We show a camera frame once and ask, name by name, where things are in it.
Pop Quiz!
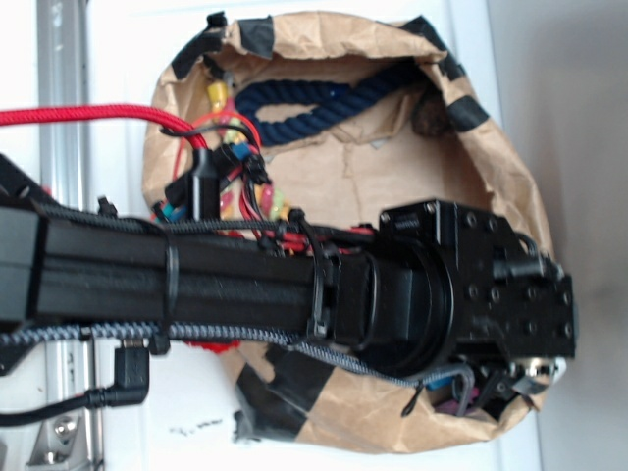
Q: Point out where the brown paper bag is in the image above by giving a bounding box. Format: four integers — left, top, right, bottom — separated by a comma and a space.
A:
152, 12, 553, 453

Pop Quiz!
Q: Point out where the aluminium extrusion rail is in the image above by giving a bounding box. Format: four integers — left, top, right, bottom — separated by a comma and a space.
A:
26, 0, 104, 470

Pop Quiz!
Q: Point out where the red braided cable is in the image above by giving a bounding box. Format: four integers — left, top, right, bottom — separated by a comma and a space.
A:
0, 103, 210, 151

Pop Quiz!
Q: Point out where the black angled usb cable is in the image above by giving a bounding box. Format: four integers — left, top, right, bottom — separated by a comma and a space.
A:
0, 345, 151, 427

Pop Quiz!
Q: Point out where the grey braided cable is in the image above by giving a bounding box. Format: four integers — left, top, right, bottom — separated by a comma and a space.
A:
0, 321, 475, 418

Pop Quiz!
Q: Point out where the multicolour twisted rope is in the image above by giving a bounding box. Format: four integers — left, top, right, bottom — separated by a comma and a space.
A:
205, 80, 295, 225

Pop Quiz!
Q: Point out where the navy blue rope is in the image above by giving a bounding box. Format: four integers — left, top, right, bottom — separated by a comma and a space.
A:
234, 68, 418, 147

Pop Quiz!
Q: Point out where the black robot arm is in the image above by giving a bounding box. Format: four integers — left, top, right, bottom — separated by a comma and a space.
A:
1, 159, 577, 381

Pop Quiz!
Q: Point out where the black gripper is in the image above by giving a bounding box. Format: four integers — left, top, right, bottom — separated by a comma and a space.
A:
380, 200, 575, 379

